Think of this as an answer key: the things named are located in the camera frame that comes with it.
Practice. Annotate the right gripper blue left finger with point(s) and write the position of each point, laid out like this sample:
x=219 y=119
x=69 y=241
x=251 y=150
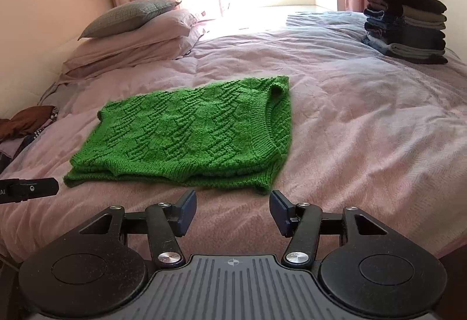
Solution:
x=165 y=223

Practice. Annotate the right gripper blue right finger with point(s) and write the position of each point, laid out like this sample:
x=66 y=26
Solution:
x=300 y=223

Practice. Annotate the green knitted vest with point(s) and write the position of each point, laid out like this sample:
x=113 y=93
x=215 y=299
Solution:
x=225 y=135

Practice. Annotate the brown garment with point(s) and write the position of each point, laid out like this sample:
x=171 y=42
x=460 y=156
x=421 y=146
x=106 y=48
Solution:
x=27 y=121

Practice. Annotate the pink pillow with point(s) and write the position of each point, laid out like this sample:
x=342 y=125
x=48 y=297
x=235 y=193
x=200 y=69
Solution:
x=167 y=26

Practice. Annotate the grey checked pillow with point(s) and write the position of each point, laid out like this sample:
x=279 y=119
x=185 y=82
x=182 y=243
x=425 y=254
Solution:
x=127 y=17

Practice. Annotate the stack of folded clothes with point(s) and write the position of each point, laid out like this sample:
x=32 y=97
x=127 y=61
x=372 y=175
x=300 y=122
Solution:
x=412 y=30

